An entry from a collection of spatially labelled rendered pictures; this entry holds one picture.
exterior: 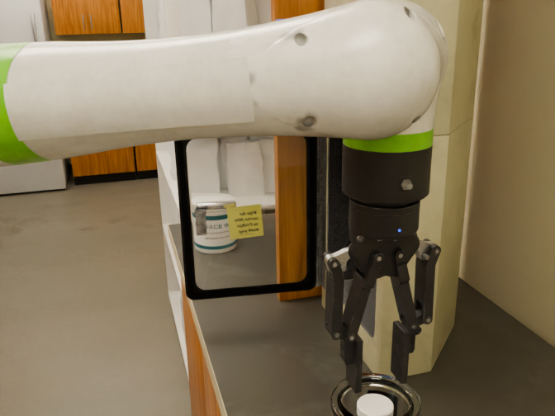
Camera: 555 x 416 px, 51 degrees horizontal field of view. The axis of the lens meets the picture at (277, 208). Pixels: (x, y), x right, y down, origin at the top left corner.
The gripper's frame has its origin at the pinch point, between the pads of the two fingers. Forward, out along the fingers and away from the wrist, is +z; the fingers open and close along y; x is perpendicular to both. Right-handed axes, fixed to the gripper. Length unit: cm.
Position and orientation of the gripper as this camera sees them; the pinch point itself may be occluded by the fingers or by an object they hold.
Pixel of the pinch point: (377, 359)
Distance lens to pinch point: 71.8
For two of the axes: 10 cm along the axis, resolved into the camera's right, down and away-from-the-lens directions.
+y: -9.6, 1.0, -2.5
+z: 0.2, 9.5, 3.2
